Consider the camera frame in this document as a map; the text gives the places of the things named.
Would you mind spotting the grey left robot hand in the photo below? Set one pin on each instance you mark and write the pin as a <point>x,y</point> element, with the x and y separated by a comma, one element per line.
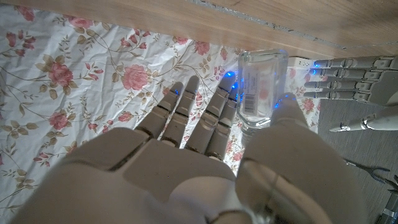
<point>379,87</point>

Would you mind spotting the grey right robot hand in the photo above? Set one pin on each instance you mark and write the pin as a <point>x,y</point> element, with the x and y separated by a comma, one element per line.
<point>155,180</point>

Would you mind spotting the clear glass salt shaker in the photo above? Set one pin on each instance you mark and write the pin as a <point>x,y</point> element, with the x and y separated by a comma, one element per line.
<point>261,81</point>

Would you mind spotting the floral backdrop cloth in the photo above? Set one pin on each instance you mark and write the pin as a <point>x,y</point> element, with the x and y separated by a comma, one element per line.
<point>77,93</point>

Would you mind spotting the white power strip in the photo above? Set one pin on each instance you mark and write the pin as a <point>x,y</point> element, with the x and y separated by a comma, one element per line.
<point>298,61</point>

